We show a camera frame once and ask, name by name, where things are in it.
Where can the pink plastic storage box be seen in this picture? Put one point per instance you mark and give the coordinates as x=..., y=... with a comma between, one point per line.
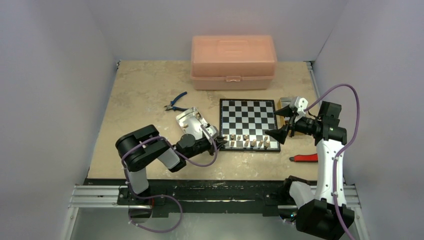
x=232, y=62

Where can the red black utility knife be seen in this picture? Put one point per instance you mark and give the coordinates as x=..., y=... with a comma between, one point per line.
x=311, y=158

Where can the gold metal tin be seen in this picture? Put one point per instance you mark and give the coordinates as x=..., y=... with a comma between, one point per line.
x=292, y=113

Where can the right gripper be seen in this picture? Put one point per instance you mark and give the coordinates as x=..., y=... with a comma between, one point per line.
x=292, y=127

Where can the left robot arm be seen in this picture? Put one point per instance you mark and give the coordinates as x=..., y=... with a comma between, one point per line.
x=141, y=147

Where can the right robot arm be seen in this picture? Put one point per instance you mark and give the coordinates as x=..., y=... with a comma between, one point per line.
x=323, y=213

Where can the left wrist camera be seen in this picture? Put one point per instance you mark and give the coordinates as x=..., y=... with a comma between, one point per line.
x=210, y=131

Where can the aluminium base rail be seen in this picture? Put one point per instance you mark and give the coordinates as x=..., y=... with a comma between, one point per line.
x=264, y=197

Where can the light wooden chess pieces pile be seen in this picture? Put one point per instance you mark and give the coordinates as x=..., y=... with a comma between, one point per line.
x=192, y=120

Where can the black white chess board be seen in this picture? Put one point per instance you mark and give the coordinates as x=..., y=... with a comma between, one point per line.
x=248, y=117

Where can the silver pink metal tin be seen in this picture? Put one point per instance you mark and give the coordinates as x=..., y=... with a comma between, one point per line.
x=196, y=133

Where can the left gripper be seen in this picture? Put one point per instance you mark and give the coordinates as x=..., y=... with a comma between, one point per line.
x=211, y=147

